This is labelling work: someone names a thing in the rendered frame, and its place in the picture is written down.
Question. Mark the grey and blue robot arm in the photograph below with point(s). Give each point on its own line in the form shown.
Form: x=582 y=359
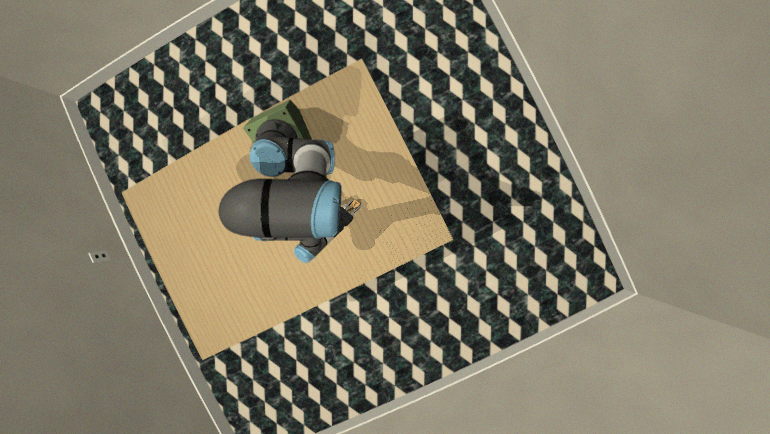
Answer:
x=305 y=208

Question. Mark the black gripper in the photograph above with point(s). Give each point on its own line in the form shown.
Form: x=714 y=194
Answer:
x=345 y=219

